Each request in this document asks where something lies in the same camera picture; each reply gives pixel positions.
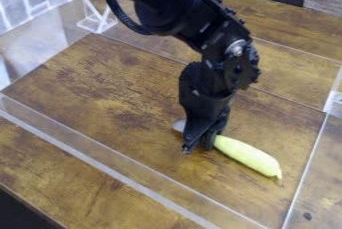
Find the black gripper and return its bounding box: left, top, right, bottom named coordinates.
left=179, top=62, right=232, bottom=154

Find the green handled metal spoon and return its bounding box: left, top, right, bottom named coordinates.
left=171, top=118, right=283, bottom=181

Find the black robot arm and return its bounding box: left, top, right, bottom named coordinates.
left=106, top=0, right=261, bottom=153

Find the clear acrylic triangular bracket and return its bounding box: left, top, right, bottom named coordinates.
left=76, top=0, right=118, bottom=34

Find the black cable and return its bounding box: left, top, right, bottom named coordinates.
left=98, top=0, right=158, bottom=37

